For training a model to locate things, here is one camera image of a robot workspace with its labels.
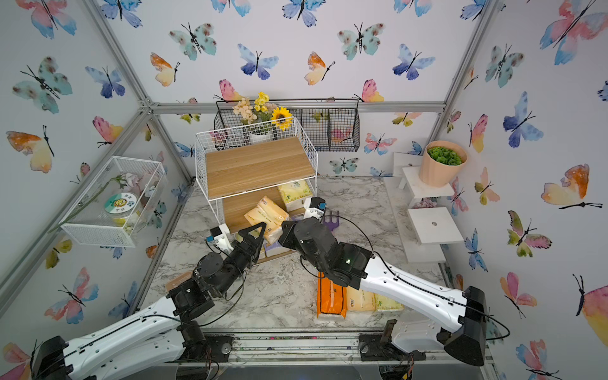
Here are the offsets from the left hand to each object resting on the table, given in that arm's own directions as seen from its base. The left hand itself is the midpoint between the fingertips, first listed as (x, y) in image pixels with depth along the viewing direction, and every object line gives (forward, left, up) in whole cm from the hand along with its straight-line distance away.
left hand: (267, 231), depth 68 cm
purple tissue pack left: (+6, +1, -21) cm, 22 cm away
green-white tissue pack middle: (+13, -8, +1) cm, 15 cm away
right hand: (0, -4, +4) cm, 6 cm away
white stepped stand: (+7, -51, -13) cm, 53 cm away
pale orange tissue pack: (+5, 0, +2) cm, 6 cm away
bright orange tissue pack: (-12, -19, -21) cm, 31 cm away
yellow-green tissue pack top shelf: (-13, -37, -25) cm, 46 cm away
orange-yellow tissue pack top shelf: (-12, -29, -24) cm, 39 cm away
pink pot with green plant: (+21, -55, +6) cm, 60 cm away
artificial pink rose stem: (+17, +45, +4) cm, 49 cm away
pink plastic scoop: (-3, +37, -28) cm, 47 cm away
